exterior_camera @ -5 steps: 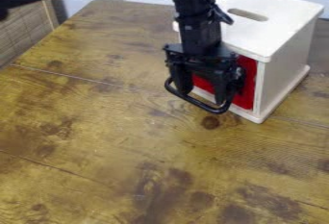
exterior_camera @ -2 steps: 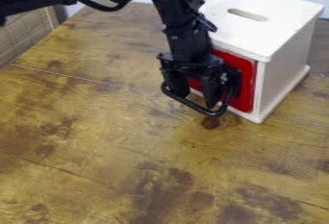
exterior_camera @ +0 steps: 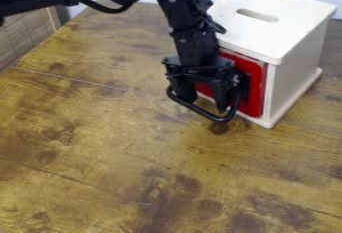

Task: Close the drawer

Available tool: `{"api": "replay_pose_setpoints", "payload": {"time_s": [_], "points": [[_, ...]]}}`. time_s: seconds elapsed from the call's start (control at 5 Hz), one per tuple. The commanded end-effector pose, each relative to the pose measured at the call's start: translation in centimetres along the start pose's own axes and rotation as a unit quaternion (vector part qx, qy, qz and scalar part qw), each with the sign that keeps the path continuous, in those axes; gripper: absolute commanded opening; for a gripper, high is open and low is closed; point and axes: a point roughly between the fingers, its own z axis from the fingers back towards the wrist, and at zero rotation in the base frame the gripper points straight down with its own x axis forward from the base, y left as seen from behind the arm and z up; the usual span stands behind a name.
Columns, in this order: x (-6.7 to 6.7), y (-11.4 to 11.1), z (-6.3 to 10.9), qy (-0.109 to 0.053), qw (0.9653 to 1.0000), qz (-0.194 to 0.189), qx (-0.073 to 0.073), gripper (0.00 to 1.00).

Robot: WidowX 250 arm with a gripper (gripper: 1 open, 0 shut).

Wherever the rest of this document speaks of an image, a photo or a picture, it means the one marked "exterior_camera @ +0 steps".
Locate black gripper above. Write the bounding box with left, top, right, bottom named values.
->
left=162, top=9, right=239, bottom=113

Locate black metal drawer handle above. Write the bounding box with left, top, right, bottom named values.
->
left=165, top=72, right=247, bottom=122

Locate red drawer front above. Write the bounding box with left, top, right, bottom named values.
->
left=193, top=47, right=269, bottom=119

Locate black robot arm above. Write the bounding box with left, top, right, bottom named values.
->
left=0, top=0, right=245, bottom=121

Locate white wooden box cabinet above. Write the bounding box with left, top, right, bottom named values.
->
left=209, top=0, right=336, bottom=128

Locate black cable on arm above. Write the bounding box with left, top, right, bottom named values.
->
left=78, top=0, right=148, bottom=15

